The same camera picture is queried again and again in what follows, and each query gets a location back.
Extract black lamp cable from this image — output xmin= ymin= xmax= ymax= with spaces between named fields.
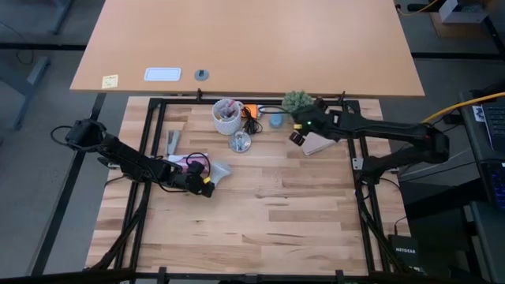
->
xmin=240 ymin=104 xmax=291 ymax=136

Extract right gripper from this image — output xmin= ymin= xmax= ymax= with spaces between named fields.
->
xmin=289 ymin=97 xmax=346 ymax=147

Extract cardboard box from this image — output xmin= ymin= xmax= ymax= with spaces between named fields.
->
xmin=428 ymin=10 xmax=501 ymax=39

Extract green artificial succulent plant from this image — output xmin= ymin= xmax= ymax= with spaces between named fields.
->
xmin=282 ymin=90 xmax=316 ymax=118

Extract chrome lamp base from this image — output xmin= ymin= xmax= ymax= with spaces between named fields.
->
xmin=228 ymin=129 xmax=253 ymax=154

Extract black laptop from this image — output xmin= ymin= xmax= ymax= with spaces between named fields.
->
xmin=458 ymin=89 xmax=505 ymax=161

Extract white ribbed pen cup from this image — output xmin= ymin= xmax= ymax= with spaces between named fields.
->
xmin=211 ymin=98 xmax=243 ymax=136

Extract white rectangular label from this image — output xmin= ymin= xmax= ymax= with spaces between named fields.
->
xmin=144 ymin=67 xmax=182 ymax=83

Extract yellow cable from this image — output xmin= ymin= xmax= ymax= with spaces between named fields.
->
xmin=395 ymin=0 xmax=440 ymax=17
xmin=420 ymin=91 xmax=505 ymax=125

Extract beige desk top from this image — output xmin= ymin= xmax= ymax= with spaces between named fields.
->
xmin=69 ymin=0 xmax=426 ymax=99

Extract black cable bundle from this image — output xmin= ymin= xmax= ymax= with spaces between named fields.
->
xmin=353 ymin=185 xmax=407 ymax=274
xmin=89 ymin=183 xmax=148 ymax=273

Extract black keyboard blue lights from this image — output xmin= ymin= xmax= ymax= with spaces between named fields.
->
xmin=477 ymin=159 xmax=505 ymax=210

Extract black aluminium table frame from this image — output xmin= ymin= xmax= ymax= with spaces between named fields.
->
xmin=82 ymin=89 xmax=427 ymax=284

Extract grey white device box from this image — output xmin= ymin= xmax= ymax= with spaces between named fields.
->
xmin=438 ymin=0 xmax=489 ymax=24

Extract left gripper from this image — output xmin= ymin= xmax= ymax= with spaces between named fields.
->
xmin=181 ymin=160 xmax=217 ymax=198

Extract pink and white stapler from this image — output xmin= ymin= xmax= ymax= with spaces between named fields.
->
xmin=167 ymin=153 xmax=210 ymax=174

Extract yellow sticky note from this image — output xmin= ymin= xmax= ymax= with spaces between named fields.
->
xmin=101 ymin=74 xmax=119 ymax=90

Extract black Netgear switch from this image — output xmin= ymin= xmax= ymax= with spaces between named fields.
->
xmin=387 ymin=234 xmax=420 ymax=270

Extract orange sticky note pad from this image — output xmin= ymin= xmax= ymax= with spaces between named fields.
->
xmin=243 ymin=103 xmax=260 ymax=120

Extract grey desk leg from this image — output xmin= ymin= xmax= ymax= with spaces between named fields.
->
xmin=0 ymin=54 xmax=51 ymax=132
xmin=49 ymin=0 xmax=75 ymax=36

